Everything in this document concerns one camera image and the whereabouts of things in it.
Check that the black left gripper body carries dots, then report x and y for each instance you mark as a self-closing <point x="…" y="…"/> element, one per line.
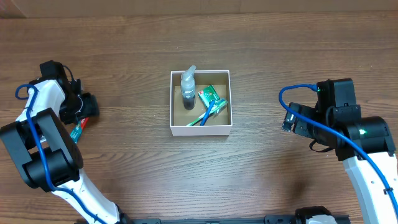
<point x="90" y="106"/>

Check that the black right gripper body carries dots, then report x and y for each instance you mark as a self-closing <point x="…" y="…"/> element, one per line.
<point x="297" y="118"/>

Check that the red teal toothpaste tube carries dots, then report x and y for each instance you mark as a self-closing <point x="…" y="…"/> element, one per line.
<point x="78" y="130"/>

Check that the green toothbrush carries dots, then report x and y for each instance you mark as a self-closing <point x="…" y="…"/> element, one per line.
<point x="218" y="107"/>

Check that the blue disposable razor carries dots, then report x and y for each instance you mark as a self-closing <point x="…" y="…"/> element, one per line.
<point x="206" y="115"/>

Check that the green soap box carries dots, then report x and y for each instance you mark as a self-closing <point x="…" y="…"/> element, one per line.
<point x="208" y="94"/>

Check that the clear foam pump bottle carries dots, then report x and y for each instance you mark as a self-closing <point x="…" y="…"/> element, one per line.
<point x="188" y="88"/>

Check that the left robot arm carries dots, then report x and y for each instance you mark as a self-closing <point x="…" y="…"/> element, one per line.
<point x="45" y="154"/>

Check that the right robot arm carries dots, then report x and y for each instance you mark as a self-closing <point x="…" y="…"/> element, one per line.
<point x="365" y="146"/>

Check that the white cardboard box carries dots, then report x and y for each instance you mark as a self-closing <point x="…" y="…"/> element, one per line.
<point x="216" y="125"/>

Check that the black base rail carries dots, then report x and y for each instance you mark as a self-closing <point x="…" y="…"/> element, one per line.
<point x="314" y="214"/>

